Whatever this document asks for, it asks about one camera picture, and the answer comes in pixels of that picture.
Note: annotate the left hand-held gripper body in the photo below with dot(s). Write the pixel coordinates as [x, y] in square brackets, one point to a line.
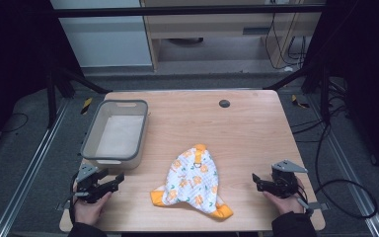
[87, 189]

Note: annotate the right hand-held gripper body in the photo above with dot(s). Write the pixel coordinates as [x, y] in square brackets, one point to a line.
[284, 182]

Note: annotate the beige basket with grey rim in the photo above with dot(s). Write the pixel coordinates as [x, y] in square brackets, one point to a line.
[118, 135]

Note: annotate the white orange printed baby bib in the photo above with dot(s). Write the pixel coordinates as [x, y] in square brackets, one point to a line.
[190, 181]

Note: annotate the person's right hand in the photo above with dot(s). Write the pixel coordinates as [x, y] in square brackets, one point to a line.
[288, 204]

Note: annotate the person's left hand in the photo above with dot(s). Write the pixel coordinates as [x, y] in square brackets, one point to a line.
[89, 212]

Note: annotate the yellow black tape strip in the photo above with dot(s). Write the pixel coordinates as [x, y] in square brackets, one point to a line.
[86, 106]
[297, 101]

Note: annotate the dark round table grommet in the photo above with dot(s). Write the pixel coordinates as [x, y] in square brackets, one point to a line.
[224, 103]

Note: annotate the black metal stand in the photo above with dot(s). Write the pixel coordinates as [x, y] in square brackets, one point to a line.
[324, 95]
[51, 98]

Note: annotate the white cabinet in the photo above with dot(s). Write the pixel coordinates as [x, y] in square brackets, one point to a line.
[105, 39]

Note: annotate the black curtain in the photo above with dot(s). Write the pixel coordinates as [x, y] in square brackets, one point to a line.
[10, 65]
[368, 65]

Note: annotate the light wooden desk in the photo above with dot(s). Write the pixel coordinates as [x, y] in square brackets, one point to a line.
[210, 24]

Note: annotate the black horizontal bar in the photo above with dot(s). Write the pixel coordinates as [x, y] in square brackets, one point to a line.
[177, 11]

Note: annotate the aluminium floor rail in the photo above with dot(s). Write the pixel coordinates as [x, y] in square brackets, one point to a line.
[348, 168]
[29, 168]

